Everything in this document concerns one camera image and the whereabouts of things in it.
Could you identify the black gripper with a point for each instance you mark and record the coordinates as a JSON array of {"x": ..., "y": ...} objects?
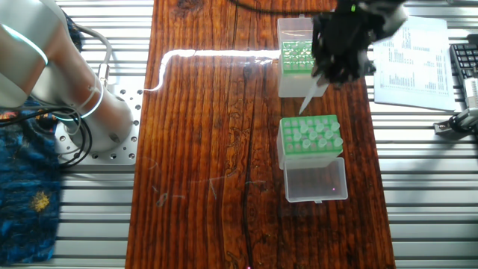
[{"x": 351, "y": 30}]

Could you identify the clear large pipette tip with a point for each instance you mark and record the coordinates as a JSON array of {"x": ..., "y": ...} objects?
[{"x": 312, "y": 96}]

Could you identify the tall green pipette tip holder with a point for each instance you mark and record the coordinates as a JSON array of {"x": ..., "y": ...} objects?
[{"x": 314, "y": 183}]

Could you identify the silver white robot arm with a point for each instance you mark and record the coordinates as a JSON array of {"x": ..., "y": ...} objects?
[{"x": 45, "y": 67}]

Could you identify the printed white paper sheet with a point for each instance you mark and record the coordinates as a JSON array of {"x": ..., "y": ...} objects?
[{"x": 414, "y": 71}]

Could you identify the black keyboard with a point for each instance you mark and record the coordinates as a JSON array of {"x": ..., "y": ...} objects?
[{"x": 464, "y": 60}]

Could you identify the brown wooden board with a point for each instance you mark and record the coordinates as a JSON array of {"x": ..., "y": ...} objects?
[{"x": 202, "y": 164}]

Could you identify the blue patterned cloth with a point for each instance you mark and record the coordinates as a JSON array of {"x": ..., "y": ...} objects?
[{"x": 26, "y": 202}]

